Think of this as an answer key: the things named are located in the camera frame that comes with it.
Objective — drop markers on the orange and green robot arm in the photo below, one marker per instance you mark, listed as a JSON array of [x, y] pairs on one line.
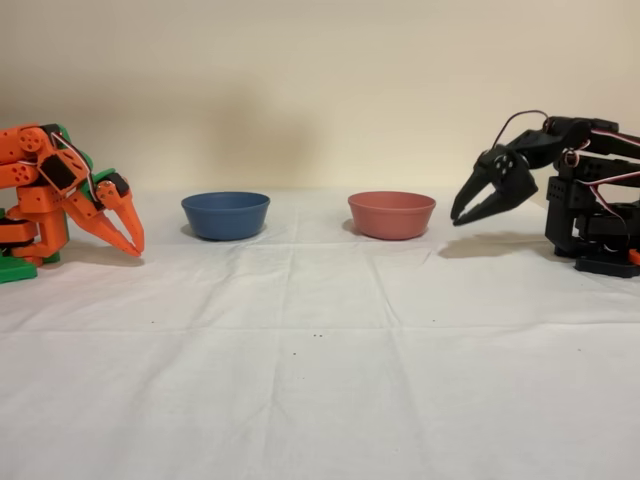
[[35, 200]]

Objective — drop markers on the green and orange gripper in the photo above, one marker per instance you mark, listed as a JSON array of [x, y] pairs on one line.
[[101, 206]]

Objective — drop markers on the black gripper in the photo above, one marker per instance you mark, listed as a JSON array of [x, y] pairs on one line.
[[501, 176]]

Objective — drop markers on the white tablecloth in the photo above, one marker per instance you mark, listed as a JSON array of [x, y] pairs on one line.
[[250, 400]]

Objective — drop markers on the blue bowl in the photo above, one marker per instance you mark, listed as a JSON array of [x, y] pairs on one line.
[[225, 217]]

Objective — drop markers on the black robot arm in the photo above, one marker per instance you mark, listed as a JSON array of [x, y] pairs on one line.
[[565, 200]]

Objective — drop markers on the red bowl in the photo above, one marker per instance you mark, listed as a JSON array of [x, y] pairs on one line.
[[391, 216]]

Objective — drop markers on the small orange clamp piece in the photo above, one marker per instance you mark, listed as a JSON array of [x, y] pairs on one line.
[[636, 256]]

